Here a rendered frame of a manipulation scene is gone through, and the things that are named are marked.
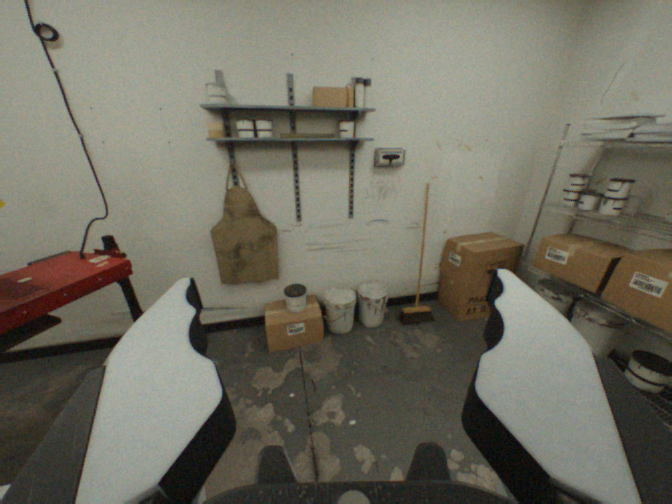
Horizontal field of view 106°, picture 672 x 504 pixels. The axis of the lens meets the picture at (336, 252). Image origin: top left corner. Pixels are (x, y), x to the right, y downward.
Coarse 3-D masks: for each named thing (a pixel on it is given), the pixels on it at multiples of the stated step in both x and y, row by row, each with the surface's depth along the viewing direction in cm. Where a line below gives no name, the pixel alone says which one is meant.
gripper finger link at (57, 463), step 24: (96, 384) 6; (72, 408) 6; (96, 408) 6; (48, 432) 5; (72, 432) 5; (48, 456) 5; (72, 456) 5; (24, 480) 5; (48, 480) 5; (72, 480) 5
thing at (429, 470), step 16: (272, 448) 5; (416, 448) 5; (432, 448) 5; (272, 464) 5; (288, 464) 5; (416, 464) 5; (432, 464) 5; (256, 480) 5; (272, 480) 5; (288, 480) 5; (416, 480) 4; (432, 480) 4; (448, 480) 4; (224, 496) 4; (240, 496) 4; (256, 496) 4; (272, 496) 4; (288, 496) 4; (304, 496) 4; (320, 496) 4; (336, 496) 4; (352, 496) 4; (368, 496) 4; (384, 496) 4; (400, 496) 4; (416, 496) 4; (432, 496) 4; (448, 496) 4; (464, 496) 4; (480, 496) 4; (496, 496) 4
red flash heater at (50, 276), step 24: (48, 264) 140; (72, 264) 140; (96, 264) 139; (120, 264) 140; (0, 288) 117; (24, 288) 117; (48, 288) 117; (72, 288) 121; (96, 288) 131; (0, 312) 100; (24, 312) 107; (48, 312) 114
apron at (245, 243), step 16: (240, 176) 197; (240, 192) 201; (224, 208) 203; (240, 208) 206; (256, 208) 209; (224, 224) 206; (240, 224) 211; (256, 224) 213; (272, 224) 216; (224, 240) 211; (240, 240) 216; (256, 240) 216; (272, 240) 221; (224, 256) 216; (240, 256) 220; (256, 256) 221; (272, 256) 227; (224, 272) 223; (240, 272) 225; (256, 272) 227; (272, 272) 234
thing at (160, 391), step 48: (192, 288) 10; (144, 336) 8; (192, 336) 8; (144, 384) 6; (192, 384) 6; (96, 432) 5; (144, 432) 5; (192, 432) 5; (96, 480) 5; (144, 480) 5; (192, 480) 5
